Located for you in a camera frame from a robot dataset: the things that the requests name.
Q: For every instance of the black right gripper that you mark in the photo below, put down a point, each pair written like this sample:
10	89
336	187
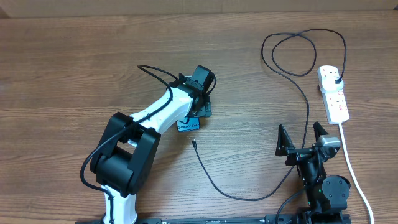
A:
284	148

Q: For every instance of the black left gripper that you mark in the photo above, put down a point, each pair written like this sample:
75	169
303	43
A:
206	107

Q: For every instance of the Samsung Galaxy smartphone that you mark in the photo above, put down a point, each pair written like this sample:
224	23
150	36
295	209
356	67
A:
189	124

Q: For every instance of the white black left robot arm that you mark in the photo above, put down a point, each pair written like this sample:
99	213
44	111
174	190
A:
121	163

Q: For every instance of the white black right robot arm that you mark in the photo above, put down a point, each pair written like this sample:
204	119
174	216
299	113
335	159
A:
327	195

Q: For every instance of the white charger plug adapter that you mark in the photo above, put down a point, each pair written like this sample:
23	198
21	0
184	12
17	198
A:
328	83

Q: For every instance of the white power strip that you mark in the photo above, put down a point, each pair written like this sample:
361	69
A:
335	103

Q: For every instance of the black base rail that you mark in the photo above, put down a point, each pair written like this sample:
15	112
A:
217	220

